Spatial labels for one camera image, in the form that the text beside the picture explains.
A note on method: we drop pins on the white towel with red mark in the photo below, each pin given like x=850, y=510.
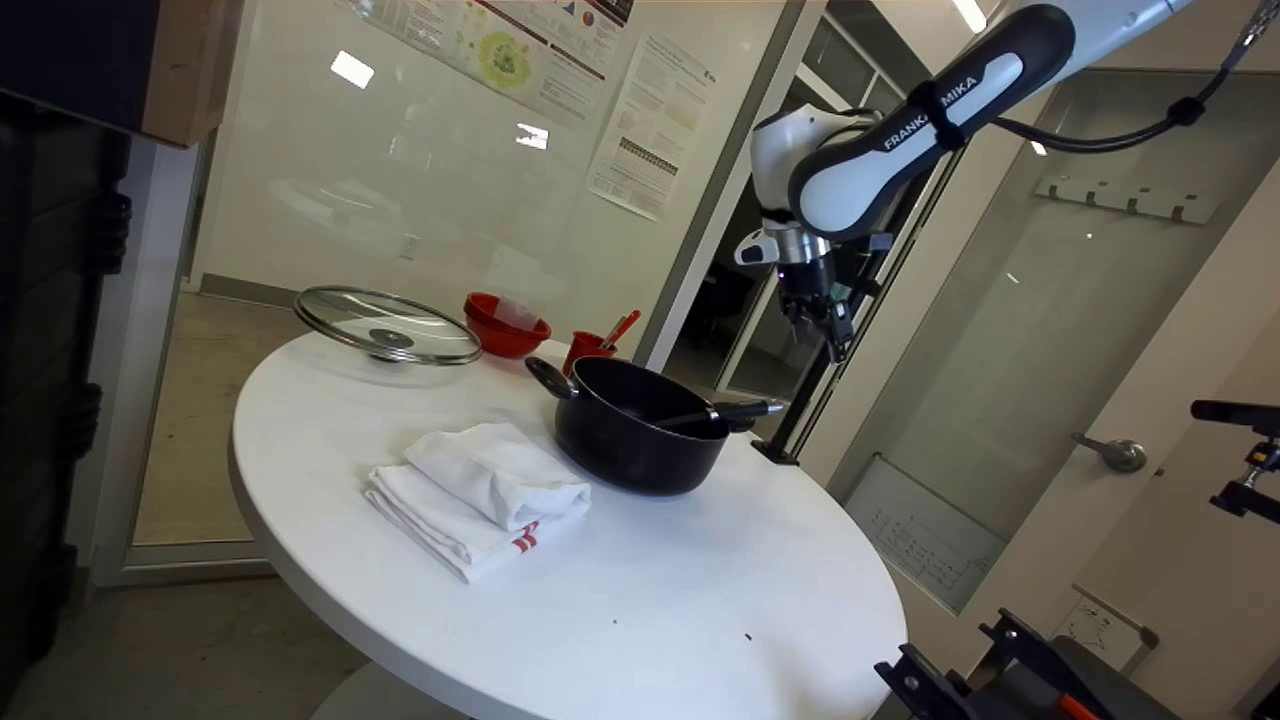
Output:
x=440, y=535

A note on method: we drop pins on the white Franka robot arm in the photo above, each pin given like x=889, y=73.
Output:
x=905, y=146

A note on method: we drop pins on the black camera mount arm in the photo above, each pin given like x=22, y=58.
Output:
x=1233, y=415

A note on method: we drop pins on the white paper notice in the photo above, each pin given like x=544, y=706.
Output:
x=652, y=132

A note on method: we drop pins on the red bowl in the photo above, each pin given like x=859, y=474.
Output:
x=504, y=325

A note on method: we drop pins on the white wall plate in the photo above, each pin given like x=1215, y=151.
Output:
x=1105, y=628

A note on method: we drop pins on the glass pot lid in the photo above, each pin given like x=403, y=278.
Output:
x=346, y=313

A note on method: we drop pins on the large printed wall poster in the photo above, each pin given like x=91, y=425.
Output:
x=504, y=60

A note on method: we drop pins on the folded white towel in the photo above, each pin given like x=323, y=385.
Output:
x=492, y=474

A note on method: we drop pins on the red cup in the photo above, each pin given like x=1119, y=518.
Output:
x=584, y=350

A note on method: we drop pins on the white coat hook rail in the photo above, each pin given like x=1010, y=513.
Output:
x=1132, y=200

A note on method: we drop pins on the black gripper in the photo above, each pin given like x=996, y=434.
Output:
x=831, y=284

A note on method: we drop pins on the black cooking pot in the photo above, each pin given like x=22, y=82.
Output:
x=642, y=445

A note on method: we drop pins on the ceiling light strip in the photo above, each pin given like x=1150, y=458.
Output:
x=969, y=15

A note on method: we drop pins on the black equipment rack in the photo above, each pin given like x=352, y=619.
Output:
x=54, y=403

